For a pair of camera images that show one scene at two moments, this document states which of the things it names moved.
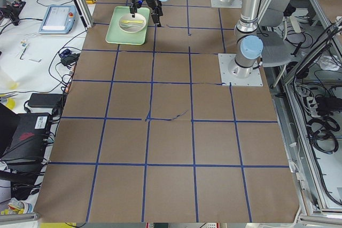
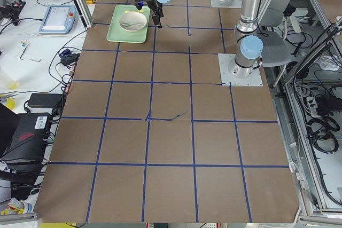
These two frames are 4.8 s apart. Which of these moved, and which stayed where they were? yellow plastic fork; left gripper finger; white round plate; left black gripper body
Moved: yellow plastic fork
Stayed: left gripper finger; white round plate; left black gripper body
